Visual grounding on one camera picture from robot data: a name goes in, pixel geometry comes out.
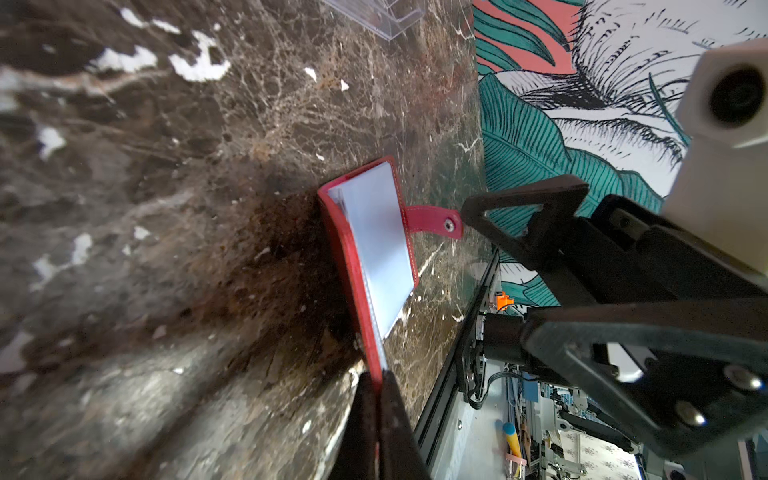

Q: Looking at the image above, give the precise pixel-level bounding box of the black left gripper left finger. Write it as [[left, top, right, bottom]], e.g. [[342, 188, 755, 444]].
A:
[[328, 373, 378, 480]]

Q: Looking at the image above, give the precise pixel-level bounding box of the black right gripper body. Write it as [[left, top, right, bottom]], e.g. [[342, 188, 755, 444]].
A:
[[482, 195, 767, 387]]

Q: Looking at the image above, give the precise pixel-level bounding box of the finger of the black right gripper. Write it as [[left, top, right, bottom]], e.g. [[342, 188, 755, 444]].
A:
[[521, 299, 767, 459], [460, 175, 589, 270]]

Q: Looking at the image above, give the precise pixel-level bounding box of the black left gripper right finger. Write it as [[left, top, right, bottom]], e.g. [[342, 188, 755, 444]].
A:
[[379, 370, 431, 480]]

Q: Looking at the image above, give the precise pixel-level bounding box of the clear acrylic compartment organizer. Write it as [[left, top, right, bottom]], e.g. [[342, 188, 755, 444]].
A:
[[323, 0, 425, 41]]

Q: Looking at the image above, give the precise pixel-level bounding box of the orange small connector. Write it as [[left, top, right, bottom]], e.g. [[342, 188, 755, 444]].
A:
[[494, 292, 515, 312]]

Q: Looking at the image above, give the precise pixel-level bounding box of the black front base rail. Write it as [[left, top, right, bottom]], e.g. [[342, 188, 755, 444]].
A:
[[414, 247, 499, 470]]

